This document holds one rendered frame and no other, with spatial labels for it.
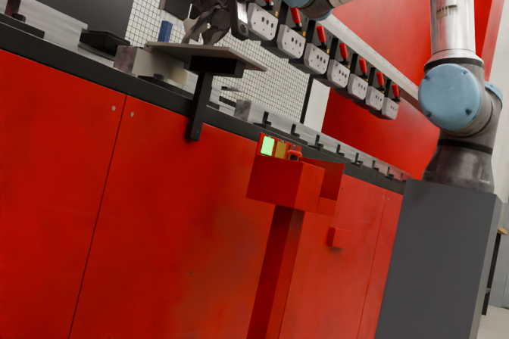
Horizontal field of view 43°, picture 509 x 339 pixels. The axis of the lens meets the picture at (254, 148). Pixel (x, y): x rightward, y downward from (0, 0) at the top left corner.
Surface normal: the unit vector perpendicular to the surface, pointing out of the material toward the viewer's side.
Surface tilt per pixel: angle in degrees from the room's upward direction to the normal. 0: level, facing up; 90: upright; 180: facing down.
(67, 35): 90
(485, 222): 90
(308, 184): 90
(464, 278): 90
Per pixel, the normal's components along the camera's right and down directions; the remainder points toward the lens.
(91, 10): 0.83, 0.15
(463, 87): -0.51, -0.05
